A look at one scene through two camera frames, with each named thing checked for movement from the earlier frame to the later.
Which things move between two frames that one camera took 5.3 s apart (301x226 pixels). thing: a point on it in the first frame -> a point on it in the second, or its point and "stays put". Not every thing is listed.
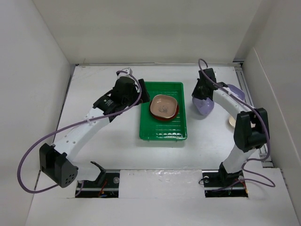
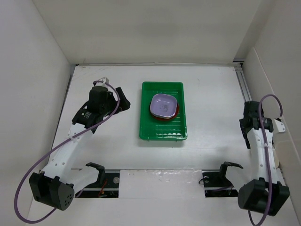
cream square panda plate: [232, 121] -> [276, 157]
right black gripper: [195, 93] -> [246, 139]
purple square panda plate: [204, 107] -> [162, 105]
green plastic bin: [163, 117] stays put
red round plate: [163, 118] stays put
